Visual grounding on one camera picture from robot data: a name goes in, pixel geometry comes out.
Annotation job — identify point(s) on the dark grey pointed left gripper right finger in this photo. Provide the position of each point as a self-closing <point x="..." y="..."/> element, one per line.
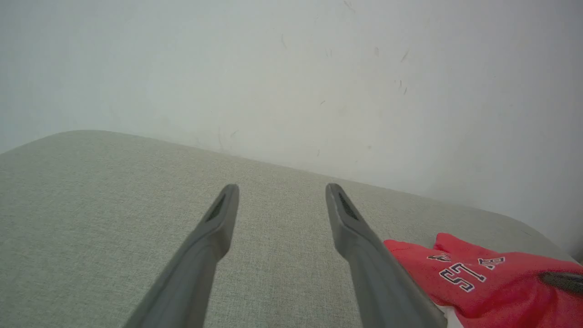
<point x="565" y="280"/>

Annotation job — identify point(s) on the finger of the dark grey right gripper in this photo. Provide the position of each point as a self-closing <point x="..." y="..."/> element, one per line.
<point x="373" y="273"/>

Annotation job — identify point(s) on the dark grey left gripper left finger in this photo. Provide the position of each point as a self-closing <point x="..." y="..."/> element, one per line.
<point x="196" y="269"/>

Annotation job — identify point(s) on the red garment with letter print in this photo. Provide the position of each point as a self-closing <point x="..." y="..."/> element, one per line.
<point x="492" y="287"/>

